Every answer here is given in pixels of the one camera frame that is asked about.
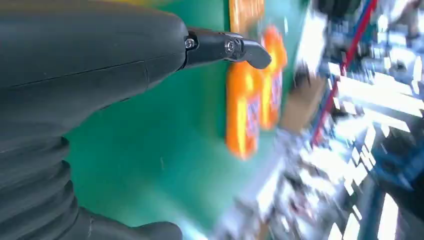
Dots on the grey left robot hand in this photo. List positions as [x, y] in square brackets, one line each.
[82, 49]

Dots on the orange detergent bottle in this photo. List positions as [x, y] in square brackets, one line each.
[243, 116]
[275, 92]

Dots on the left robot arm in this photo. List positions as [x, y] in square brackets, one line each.
[33, 185]

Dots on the green table mat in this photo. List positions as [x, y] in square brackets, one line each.
[165, 132]

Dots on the brown cardboard box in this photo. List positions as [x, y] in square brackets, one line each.
[303, 106]

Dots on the white table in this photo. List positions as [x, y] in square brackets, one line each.
[311, 43]

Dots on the red metal pole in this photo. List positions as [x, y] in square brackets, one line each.
[353, 46]

